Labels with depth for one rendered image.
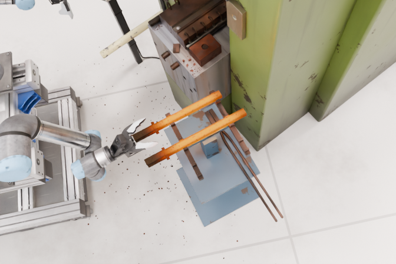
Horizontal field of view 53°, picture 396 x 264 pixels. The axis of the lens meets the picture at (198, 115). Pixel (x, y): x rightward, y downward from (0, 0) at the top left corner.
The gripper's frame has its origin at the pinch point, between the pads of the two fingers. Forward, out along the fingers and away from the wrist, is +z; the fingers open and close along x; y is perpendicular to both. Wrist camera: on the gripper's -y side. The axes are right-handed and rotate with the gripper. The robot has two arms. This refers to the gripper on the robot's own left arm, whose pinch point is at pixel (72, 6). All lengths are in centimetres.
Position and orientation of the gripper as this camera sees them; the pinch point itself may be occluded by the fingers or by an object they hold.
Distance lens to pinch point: 215.3
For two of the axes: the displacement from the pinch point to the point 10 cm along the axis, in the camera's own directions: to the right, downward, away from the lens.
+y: -9.8, 2.2, 0.1
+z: 0.9, 3.7, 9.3
